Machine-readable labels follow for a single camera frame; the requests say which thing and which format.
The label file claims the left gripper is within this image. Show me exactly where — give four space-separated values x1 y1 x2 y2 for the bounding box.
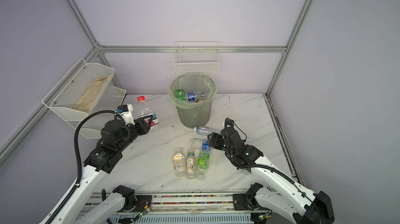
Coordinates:
117 115 152 153

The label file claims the lime green label bottle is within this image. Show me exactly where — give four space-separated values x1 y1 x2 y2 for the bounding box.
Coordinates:
196 151 210 180

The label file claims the green soda bottle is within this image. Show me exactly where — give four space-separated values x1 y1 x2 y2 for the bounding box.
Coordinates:
175 89 187 101

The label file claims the white cap tea bottle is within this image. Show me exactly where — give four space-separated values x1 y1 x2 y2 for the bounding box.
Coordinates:
173 148 185 177

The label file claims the small Pepsi label bottle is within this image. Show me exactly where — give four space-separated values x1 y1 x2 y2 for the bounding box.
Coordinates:
185 92 206 103

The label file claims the blue label water bottle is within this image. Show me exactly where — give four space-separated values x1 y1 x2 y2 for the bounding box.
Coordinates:
190 138 210 152

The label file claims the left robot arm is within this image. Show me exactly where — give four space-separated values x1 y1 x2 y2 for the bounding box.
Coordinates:
42 111 153 224

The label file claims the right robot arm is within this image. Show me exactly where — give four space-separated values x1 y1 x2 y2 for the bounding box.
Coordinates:
207 127 335 224

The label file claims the mesh waste bin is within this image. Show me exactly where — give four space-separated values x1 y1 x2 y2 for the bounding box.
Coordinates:
168 73 216 129

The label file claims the green bin liner bag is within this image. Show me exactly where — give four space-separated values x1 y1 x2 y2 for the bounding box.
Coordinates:
168 74 218 109

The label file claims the clear purple label bottle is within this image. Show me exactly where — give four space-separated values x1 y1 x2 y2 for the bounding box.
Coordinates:
193 126 220 136

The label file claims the green cap crane label bottle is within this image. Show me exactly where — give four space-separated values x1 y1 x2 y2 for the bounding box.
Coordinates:
186 149 196 179

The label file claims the lower white mesh shelf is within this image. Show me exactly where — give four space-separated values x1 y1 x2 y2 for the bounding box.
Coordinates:
74 85 127 140

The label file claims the white mesh shelf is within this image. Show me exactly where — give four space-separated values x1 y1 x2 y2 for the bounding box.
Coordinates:
74 85 127 140
42 59 115 121

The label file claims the upper white mesh shelf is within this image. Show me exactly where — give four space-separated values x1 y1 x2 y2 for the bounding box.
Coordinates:
42 59 115 121

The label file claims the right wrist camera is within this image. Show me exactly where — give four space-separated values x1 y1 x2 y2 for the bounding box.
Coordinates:
224 118 235 131

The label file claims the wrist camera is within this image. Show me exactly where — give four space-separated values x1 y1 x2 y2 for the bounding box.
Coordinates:
224 118 235 131
116 104 134 125

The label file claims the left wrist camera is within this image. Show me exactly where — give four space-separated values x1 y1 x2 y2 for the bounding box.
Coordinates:
116 104 134 125

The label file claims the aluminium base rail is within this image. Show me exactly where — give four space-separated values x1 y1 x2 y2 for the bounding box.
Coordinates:
57 190 327 224

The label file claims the white wire wall basket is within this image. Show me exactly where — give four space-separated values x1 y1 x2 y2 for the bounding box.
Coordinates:
173 41 220 75

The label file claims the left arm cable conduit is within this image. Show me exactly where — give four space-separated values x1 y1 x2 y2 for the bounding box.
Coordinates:
43 110 118 224

